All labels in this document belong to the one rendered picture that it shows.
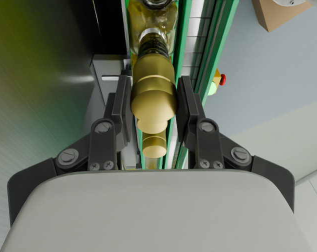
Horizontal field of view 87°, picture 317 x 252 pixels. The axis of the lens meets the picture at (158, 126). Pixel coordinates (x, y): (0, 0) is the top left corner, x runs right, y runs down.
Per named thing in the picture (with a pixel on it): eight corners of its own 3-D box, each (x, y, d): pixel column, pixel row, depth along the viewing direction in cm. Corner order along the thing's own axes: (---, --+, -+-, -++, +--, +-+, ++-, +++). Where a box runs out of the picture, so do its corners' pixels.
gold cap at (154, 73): (131, 52, 13) (126, 88, 10) (176, 53, 13) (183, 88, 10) (134, 89, 16) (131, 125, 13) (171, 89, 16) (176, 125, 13)
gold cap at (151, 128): (136, 87, 20) (134, 114, 17) (166, 86, 20) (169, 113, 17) (139, 108, 22) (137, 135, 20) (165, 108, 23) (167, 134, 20)
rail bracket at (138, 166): (127, 149, 75) (124, 178, 67) (142, 149, 76) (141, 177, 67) (128, 153, 79) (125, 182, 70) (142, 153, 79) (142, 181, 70)
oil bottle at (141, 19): (135, -30, 29) (123, 11, 16) (167, -29, 30) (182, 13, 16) (137, 8, 34) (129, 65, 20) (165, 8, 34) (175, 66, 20)
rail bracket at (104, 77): (106, 51, 41) (94, 85, 32) (134, 51, 41) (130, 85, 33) (109, 66, 44) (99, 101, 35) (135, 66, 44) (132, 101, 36)
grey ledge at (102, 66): (98, 42, 48) (89, 63, 41) (129, 42, 48) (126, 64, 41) (130, 176, 121) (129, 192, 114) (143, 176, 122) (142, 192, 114)
